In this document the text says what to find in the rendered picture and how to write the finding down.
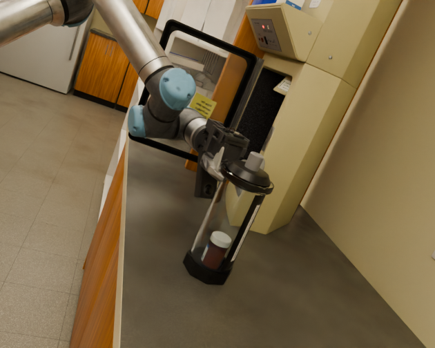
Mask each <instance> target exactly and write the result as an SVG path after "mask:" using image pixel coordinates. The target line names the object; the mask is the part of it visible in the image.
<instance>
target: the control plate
mask: <svg viewBox="0 0 435 348"><path fill-rule="evenodd" d="M251 21H252V24H253V27H254V30H255V33H256V36H257V38H258V42H259V44H260V47H263V48H268V49H272V50H277V51H280V52H282V51H281V48H280V44H279V41H278V38H277V35H276V32H275V29H274V26H273V22H272V20H271V19H251ZM262 25H263V26H264V28H263V27H262ZM267 26H269V29H268V28H267ZM264 36H265V37H266V39H267V40H268V39H269V41H268V42H267V43H268V45H267V44H266V43H265V40H264ZM259 38H260V40H259ZM261 38H263V40H264V42H262V41H261ZM270 40H272V41H273V40H275V43H273V42H270Z"/></svg>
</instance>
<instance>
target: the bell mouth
mask: <svg viewBox="0 0 435 348"><path fill-rule="evenodd" d="M291 82H292V76H289V75H287V76H286V77H285V78H284V79H283V80H282V81H281V82H280V83H279V84H278V85H277V86H276V87H275V88H274V89H273V90H274V91H276V92H278V93H280V94H282V95H285V96H286V94H287V91H288V89H289V87H290V85H291Z"/></svg>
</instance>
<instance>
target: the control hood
mask: <svg viewBox="0 0 435 348"><path fill-rule="evenodd" d="M245 8H246V9H245V10H246V14H247V17H248V19H249V22H250V24H251V28H252V31H253V34H254V37H255V40H256V43H257V45H258V48H259V49H260V50H263V51H265V52H269V53H272V54H275V55H280V56H282V57H287V58H290V59H295V60H297V61H302V62H305V61H306V60H307V57H308V56H309V53H310V51H311V49H312V47H313V44H314V42H315V40H316V37H317V36H318V33H319V32H320V29H321V27H322V25H323V23H322V21H320V20H318V19H316V18H314V17H312V16H310V15H308V14H306V13H304V12H302V11H300V10H298V9H296V8H294V7H292V6H290V5H288V4H286V3H284V2H282V3H268V4H260V5H252V6H246V7H245ZM251 19H271V20H272V22H273V26H274V29H275V33H276V35H277V38H278V41H279V44H280V48H281V51H282V52H280V51H277V50H272V49H268V48H263V47H260V44H259V42H258V38H257V36H256V33H255V30H254V27H253V24H252V21H251Z"/></svg>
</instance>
